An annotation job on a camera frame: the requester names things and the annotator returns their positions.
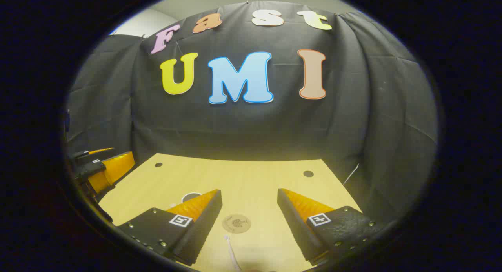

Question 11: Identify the black backdrop cloth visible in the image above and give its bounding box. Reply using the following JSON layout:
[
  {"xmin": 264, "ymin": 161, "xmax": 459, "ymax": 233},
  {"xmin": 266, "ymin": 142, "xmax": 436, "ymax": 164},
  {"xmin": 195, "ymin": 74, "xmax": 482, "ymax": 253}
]
[{"xmin": 65, "ymin": 1, "xmax": 439, "ymax": 225}]

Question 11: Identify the white cable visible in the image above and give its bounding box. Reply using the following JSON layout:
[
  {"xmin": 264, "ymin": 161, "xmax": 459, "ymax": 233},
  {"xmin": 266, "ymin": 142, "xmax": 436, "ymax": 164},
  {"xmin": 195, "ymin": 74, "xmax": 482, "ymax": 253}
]
[{"xmin": 343, "ymin": 163, "xmax": 360, "ymax": 185}]

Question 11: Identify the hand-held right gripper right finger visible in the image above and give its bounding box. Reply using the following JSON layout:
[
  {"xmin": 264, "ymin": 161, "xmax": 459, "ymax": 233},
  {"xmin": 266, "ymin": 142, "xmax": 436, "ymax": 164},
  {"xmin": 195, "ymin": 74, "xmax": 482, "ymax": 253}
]
[{"xmin": 277, "ymin": 188, "xmax": 387, "ymax": 265}]

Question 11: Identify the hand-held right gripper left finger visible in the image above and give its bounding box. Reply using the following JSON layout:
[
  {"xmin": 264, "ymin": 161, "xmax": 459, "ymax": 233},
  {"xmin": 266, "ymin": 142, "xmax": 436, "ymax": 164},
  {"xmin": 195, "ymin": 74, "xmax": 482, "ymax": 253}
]
[{"xmin": 118, "ymin": 189, "xmax": 223, "ymax": 266}]

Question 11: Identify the white cup with wooden handle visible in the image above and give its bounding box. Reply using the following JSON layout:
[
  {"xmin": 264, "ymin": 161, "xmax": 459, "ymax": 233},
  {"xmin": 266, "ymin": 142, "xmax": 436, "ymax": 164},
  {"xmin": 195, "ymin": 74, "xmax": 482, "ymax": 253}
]
[{"xmin": 181, "ymin": 192, "xmax": 204, "ymax": 204}]

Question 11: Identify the wooden desktop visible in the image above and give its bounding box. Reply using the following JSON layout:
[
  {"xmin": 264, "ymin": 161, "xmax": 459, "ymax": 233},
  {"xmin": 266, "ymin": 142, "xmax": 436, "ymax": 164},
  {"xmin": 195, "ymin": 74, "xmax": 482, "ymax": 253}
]
[{"xmin": 98, "ymin": 153, "xmax": 363, "ymax": 272}]

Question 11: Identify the white toothbrush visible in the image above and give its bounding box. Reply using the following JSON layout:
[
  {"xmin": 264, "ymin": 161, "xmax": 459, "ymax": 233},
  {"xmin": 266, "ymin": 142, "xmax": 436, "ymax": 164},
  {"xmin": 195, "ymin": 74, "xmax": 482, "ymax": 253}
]
[{"xmin": 223, "ymin": 235, "xmax": 242, "ymax": 272}]

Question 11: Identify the round cork coaster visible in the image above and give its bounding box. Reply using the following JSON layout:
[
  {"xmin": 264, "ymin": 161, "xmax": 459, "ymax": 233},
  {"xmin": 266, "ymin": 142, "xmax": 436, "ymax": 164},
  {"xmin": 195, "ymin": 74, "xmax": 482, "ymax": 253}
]
[{"xmin": 222, "ymin": 214, "xmax": 252, "ymax": 234}]

